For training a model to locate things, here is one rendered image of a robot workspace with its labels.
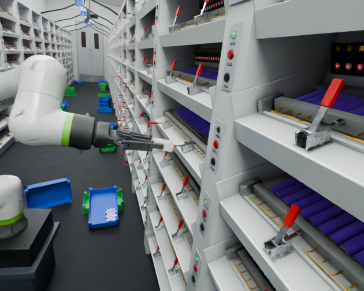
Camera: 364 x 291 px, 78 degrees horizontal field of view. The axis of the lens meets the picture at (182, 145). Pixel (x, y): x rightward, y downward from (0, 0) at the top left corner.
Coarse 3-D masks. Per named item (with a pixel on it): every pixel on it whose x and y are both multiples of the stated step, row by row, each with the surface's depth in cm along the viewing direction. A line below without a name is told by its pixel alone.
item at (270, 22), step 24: (264, 0) 37; (288, 0) 36; (312, 0) 27; (336, 0) 25; (360, 0) 23; (264, 24) 36; (288, 24) 32; (312, 24) 28; (336, 24) 26; (360, 24) 23
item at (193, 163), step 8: (176, 104) 112; (152, 112) 110; (160, 112) 111; (160, 120) 108; (160, 128) 102; (168, 128) 96; (168, 136) 89; (176, 136) 87; (200, 136) 82; (176, 144) 81; (176, 152) 82; (192, 152) 73; (184, 160) 72; (192, 160) 69; (200, 160) 68; (192, 168) 65; (200, 168) 57; (200, 176) 60; (200, 184) 62
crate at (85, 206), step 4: (84, 192) 185; (120, 192) 195; (84, 196) 185; (88, 196) 189; (120, 196) 196; (84, 200) 184; (88, 200) 188; (120, 200) 192; (84, 204) 170; (88, 204) 183; (120, 204) 179; (84, 208) 170; (88, 208) 171; (120, 208) 180; (84, 212) 171; (88, 212) 172
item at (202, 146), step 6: (168, 114) 105; (174, 120) 96; (174, 126) 94; (180, 126) 89; (180, 132) 86; (186, 132) 82; (186, 138) 81; (192, 138) 77; (198, 144) 72; (204, 144) 71; (204, 150) 68; (204, 156) 67
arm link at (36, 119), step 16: (16, 96) 55; (32, 96) 54; (48, 96) 56; (16, 112) 53; (32, 112) 53; (48, 112) 55; (64, 112) 59; (16, 128) 52; (32, 128) 53; (48, 128) 55; (64, 128) 56; (32, 144) 56; (48, 144) 58; (64, 144) 58
